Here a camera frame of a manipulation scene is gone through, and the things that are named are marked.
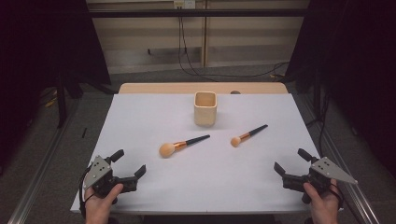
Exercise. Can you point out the beige square brush holder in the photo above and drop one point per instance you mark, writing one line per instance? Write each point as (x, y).
(205, 116)

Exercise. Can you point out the black horizontal bar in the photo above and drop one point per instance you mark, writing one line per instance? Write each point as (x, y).
(199, 13)

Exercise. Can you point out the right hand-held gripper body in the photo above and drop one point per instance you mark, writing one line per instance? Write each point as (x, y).
(323, 169)

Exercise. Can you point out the person's left hand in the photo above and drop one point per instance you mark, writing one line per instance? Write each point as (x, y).
(98, 208)

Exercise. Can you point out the metal floor rail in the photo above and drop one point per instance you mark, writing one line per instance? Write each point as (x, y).
(345, 174)
(40, 168)

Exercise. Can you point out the person's right hand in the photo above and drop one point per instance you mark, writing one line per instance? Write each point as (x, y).
(325, 207)

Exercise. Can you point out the large makeup brush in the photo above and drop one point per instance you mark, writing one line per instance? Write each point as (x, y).
(167, 150)

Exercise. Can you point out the black curtain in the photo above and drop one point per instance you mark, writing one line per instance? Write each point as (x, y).
(37, 62)
(358, 77)

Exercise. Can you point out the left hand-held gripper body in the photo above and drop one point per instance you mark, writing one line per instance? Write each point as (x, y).
(99, 174)

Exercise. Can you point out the black metal stand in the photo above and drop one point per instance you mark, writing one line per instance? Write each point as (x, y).
(317, 96)
(61, 102)

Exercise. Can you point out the small black floor piece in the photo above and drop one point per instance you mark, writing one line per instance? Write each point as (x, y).
(84, 132)

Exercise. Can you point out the wooden wall post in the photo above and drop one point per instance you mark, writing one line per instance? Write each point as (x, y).
(204, 40)

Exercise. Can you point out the white wall socket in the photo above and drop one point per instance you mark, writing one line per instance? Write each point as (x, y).
(184, 3)

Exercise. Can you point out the white table sheet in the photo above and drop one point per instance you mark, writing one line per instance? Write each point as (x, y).
(199, 186)

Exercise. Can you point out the small makeup brush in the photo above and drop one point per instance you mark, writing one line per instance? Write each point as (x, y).
(235, 142)

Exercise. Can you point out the dark round table grommet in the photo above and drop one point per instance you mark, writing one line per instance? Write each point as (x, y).
(235, 92)

